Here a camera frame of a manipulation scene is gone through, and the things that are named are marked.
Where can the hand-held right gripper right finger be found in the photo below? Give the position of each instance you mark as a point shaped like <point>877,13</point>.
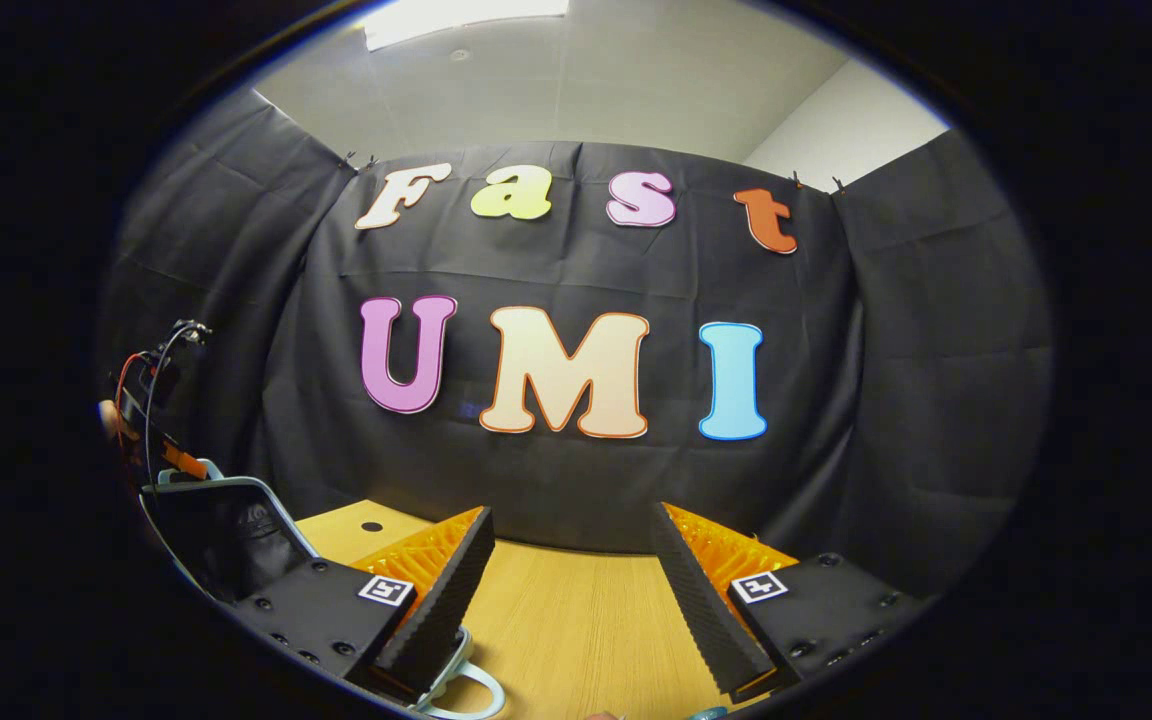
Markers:
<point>701,610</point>

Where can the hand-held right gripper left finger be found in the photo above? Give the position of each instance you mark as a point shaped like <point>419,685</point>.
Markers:
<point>441,610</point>

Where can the light blue suitcase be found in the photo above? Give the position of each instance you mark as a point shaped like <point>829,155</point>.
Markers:
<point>216,540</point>

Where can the blue skin care jar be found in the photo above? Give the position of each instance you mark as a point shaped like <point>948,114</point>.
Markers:
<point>706,713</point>

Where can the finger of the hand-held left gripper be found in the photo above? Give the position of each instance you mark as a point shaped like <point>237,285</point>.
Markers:
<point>181,460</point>

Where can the black backdrop cloth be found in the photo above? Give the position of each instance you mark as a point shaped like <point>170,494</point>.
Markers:
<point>576,270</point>

